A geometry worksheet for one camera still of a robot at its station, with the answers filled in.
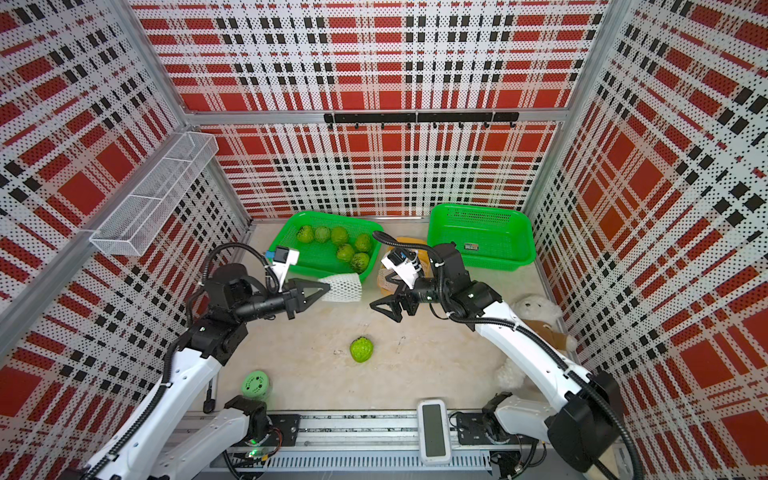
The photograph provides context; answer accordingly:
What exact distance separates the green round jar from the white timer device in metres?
0.41

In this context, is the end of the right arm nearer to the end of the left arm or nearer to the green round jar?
the end of the left arm

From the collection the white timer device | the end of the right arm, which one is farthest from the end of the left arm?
the white timer device

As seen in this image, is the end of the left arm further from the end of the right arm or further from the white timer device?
the white timer device

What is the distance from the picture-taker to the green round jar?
77cm

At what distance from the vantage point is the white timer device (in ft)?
2.22

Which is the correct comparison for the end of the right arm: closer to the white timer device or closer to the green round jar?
the white timer device
